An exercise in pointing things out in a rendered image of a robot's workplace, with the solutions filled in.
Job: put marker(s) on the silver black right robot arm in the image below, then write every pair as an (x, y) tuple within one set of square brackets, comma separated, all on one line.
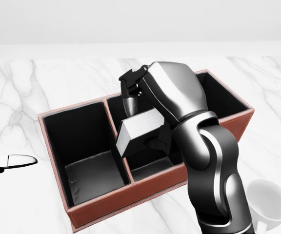
[(218, 170)]

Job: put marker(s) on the grey white book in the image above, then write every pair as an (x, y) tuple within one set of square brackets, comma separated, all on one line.
[(140, 126)]

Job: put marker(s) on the white mug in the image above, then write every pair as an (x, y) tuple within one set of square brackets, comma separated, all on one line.
[(267, 200)]

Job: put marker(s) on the red-brown desk caddy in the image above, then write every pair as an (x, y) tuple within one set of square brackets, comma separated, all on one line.
[(121, 197)]

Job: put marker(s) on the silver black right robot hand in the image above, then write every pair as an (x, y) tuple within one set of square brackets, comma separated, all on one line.
[(177, 87)]

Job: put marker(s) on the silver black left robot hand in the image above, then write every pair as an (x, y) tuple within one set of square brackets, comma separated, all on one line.
[(13, 161)]

